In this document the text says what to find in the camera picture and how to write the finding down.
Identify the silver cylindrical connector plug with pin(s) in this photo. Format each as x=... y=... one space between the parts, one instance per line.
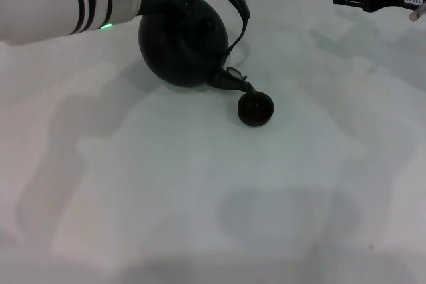
x=417 y=12

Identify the black round teapot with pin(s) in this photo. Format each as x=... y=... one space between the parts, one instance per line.
x=183 y=48

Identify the small dark teacup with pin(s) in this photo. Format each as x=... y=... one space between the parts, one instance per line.
x=255 y=109

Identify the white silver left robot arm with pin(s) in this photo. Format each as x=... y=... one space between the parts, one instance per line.
x=43 y=1

